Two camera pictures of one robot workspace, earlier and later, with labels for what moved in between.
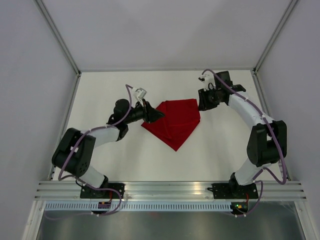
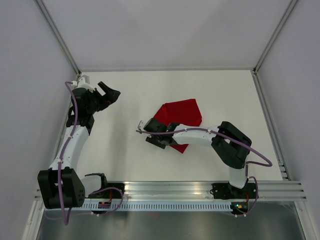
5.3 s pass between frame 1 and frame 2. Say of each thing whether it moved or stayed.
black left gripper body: moved
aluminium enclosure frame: stayed
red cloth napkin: stayed
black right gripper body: moved
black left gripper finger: moved
